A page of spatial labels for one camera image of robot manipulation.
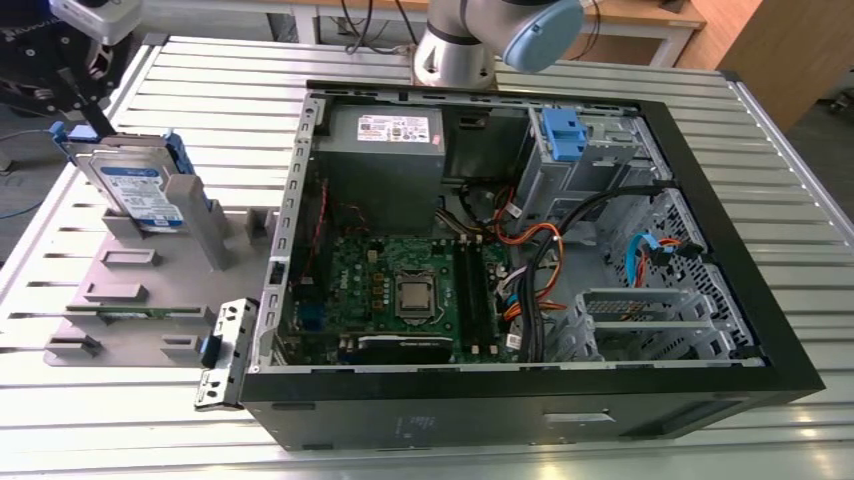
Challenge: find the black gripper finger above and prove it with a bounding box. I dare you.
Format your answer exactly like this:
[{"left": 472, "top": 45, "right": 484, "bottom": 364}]
[
  {"left": 63, "top": 42, "right": 128, "bottom": 137},
  {"left": 0, "top": 74, "right": 101, "bottom": 137}
]

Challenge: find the hard disk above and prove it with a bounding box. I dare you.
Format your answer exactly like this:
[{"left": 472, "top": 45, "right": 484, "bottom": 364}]
[{"left": 49, "top": 124, "right": 195, "bottom": 234}]

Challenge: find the blue data wire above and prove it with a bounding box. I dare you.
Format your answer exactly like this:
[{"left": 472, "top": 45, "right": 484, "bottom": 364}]
[{"left": 626, "top": 230, "right": 669, "bottom": 290}]

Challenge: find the power wire with black connector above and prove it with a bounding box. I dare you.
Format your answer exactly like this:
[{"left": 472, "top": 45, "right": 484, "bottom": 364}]
[{"left": 643, "top": 237, "right": 709, "bottom": 289}]

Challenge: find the metal disk bay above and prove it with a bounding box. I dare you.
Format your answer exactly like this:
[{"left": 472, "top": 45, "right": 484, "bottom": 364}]
[{"left": 566, "top": 287, "right": 759, "bottom": 362}]

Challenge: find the grey parts rack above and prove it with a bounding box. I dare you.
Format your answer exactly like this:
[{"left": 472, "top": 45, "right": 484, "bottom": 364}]
[{"left": 41, "top": 174, "right": 282, "bottom": 370}]

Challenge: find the grey power supply unit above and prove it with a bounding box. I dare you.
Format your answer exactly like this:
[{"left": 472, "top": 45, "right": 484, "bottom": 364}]
[{"left": 312, "top": 104, "right": 447, "bottom": 236}]

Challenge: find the green motherboard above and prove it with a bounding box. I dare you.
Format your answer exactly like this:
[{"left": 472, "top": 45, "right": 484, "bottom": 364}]
[{"left": 286, "top": 233, "right": 530, "bottom": 365}]

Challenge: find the blue VGA port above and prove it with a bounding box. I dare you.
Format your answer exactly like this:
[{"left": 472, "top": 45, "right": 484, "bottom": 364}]
[{"left": 298, "top": 303, "right": 330, "bottom": 332}]

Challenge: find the silver CPU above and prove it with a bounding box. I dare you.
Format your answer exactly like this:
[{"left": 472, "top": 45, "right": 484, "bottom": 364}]
[{"left": 399, "top": 281, "right": 434, "bottom": 308}]

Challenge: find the CPU socket with metal cover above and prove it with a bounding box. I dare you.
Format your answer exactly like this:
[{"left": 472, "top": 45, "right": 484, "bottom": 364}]
[{"left": 392, "top": 268, "right": 447, "bottom": 324}]

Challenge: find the blue drive cage latch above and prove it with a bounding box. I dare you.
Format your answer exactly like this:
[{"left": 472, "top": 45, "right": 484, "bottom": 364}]
[{"left": 541, "top": 107, "right": 590, "bottom": 162}]

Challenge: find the black RAM slot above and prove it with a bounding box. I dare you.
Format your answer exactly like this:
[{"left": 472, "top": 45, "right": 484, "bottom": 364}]
[
  {"left": 455, "top": 237, "right": 476, "bottom": 354},
  {"left": 462, "top": 237, "right": 483, "bottom": 354},
  {"left": 471, "top": 237, "right": 492, "bottom": 354},
  {"left": 478, "top": 237, "right": 500, "bottom": 354}
]

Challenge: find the black graphics card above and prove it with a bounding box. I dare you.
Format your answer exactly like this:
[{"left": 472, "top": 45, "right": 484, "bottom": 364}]
[{"left": 338, "top": 332, "right": 455, "bottom": 365}]

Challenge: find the metal optical drive cage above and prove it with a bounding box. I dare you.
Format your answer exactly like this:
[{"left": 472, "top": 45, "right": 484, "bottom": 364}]
[{"left": 516, "top": 103, "right": 675, "bottom": 224}]

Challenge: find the wooden top desk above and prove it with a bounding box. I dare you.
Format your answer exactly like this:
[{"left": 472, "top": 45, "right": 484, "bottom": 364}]
[{"left": 586, "top": 0, "right": 709, "bottom": 69}]

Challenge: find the black open PC case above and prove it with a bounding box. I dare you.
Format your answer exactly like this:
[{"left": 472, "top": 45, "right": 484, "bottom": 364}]
[{"left": 236, "top": 77, "right": 829, "bottom": 449}]

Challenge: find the wooden cabinet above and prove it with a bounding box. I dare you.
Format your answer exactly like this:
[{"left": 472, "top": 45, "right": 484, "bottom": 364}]
[{"left": 717, "top": 0, "right": 854, "bottom": 132}]

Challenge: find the black chair castor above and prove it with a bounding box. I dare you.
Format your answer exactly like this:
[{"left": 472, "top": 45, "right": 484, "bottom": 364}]
[{"left": 817, "top": 87, "right": 854, "bottom": 119}]

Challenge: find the white metal desk frame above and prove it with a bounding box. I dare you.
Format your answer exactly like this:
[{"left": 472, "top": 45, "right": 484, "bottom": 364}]
[{"left": 266, "top": 0, "right": 428, "bottom": 49}]

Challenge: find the metal card retention bracket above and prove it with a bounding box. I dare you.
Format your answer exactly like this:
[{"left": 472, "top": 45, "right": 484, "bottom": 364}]
[{"left": 192, "top": 296, "right": 263, "bottom": 412}]

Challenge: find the yellow black wire bundle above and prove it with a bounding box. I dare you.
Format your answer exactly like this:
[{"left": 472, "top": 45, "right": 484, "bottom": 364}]
[{"left": 434, "top": 207, "right": 472, "bottom": 236}]

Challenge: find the orange red yellow wire bundle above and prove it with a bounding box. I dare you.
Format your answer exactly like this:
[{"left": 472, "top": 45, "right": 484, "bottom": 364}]
[{"left": 496, "top": 222, "right": 569, "bottom": 324}]

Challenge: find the black cable bundle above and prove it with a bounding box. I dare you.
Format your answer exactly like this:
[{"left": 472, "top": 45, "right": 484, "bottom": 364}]
[{"left": 519, "top": 182, "right": 679, "bottom": 362}]

